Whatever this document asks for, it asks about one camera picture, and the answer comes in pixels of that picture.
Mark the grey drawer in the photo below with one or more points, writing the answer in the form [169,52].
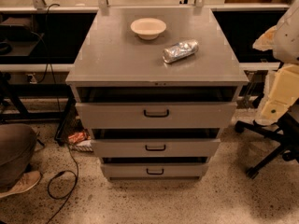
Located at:
[184,170]
[137,148]
[155,115]

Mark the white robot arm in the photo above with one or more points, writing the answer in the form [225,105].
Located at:
[281,88]

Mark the grey metal drawer cabinet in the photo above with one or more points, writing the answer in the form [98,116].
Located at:
[116,66]

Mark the silver foil chip bag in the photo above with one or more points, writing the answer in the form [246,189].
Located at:
[180,50]

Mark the orange snack packet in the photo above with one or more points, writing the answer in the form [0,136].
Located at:
[77,137]

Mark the black office chair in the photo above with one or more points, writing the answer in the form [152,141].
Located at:
[286,135]

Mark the beige sneaker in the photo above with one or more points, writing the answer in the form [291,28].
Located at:
[27,182]

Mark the black table frame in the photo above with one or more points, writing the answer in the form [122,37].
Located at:
[30,97]

